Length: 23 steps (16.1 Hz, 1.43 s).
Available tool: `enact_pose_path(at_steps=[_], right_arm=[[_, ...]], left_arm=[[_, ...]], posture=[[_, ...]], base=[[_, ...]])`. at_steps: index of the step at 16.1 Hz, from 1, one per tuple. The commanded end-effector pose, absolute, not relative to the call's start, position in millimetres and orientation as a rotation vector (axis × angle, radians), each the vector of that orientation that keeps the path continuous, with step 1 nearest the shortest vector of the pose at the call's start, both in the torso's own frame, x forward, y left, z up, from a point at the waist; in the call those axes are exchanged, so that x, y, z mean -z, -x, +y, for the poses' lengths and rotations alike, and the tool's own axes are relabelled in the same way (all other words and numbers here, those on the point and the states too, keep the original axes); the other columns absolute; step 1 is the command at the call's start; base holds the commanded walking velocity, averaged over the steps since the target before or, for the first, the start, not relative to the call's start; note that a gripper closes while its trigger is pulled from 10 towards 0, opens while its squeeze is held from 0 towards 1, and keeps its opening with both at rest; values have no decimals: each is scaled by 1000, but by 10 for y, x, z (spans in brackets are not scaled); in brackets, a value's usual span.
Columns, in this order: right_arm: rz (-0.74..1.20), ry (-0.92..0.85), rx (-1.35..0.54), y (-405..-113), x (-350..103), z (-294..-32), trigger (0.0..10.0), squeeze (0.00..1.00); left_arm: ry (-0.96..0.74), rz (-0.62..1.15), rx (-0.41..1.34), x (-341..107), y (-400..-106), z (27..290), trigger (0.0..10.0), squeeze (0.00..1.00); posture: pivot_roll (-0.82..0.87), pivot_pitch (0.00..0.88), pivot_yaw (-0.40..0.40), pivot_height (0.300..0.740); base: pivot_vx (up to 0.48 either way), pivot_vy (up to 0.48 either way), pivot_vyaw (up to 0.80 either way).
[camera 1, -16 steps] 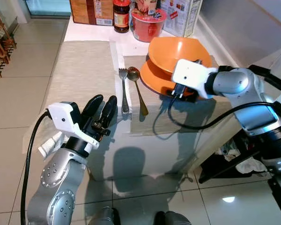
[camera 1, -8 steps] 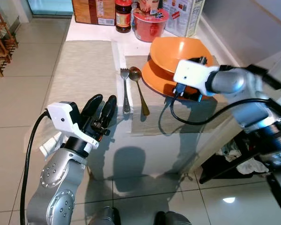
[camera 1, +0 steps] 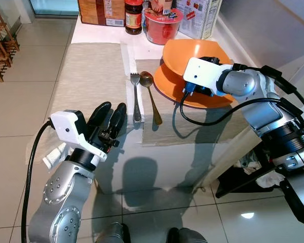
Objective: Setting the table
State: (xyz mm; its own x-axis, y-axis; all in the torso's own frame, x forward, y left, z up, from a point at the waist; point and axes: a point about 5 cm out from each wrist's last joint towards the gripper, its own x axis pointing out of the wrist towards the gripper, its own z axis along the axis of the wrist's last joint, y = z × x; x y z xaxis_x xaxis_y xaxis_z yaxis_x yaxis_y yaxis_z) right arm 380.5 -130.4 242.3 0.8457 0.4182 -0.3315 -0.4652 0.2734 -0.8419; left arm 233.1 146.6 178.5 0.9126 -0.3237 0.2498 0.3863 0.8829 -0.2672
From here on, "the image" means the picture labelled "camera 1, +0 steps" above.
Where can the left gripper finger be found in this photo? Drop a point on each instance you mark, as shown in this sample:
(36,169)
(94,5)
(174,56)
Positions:
(100,114)
(119,116)

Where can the orange plate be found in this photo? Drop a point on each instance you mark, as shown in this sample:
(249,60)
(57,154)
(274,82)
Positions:
(167,83)

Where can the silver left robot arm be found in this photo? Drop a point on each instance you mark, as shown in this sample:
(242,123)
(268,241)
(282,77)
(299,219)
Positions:
(61,192)

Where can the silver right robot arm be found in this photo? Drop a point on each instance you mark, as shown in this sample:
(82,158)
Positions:
(266,114)

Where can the silver metal fork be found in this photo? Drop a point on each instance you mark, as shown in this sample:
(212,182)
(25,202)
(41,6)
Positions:
(136,101)

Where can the beige woven placemat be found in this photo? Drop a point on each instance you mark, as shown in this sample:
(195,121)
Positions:
(213,131)
(91,76)

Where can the orange bowl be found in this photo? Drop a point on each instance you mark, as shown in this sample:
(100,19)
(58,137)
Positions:
(185,50)

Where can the bronze metal spoon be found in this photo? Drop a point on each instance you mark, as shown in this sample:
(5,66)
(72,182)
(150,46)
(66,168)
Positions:
(146,78)

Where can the white printed carton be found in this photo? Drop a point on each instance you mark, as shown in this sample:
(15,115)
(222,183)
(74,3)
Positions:
(200,17)

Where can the red instant noodle bowl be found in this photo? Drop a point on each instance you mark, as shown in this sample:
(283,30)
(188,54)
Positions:
(162,28)

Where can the printed snack packet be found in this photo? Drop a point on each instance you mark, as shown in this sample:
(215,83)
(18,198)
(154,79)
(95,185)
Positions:
(161,6)

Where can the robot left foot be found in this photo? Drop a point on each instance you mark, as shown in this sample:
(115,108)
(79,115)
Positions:
(114,234)

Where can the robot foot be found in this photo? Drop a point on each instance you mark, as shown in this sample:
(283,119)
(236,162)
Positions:
(114,234)
(187,236)

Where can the red sauce jar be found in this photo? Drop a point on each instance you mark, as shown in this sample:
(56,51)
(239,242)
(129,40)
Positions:
(134,17)

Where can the black bin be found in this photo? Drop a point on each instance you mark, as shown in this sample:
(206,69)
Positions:
(238,185)

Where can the brown cardboard box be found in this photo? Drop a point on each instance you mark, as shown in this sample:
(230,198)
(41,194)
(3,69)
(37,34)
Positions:
(99,12)

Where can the teal glass door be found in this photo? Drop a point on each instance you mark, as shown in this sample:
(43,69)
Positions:
(53,6)

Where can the wooden rack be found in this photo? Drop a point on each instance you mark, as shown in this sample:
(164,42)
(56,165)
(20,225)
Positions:
(0,45)

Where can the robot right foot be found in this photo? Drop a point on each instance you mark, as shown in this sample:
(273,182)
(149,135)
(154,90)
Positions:
(187,236)

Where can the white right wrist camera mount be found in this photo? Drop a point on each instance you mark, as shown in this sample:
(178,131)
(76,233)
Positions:
(205,73)

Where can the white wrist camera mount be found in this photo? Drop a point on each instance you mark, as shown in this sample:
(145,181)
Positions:
(68,129)
(205,73)

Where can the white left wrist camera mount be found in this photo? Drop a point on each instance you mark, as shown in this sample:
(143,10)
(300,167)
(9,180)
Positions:
(68,129)

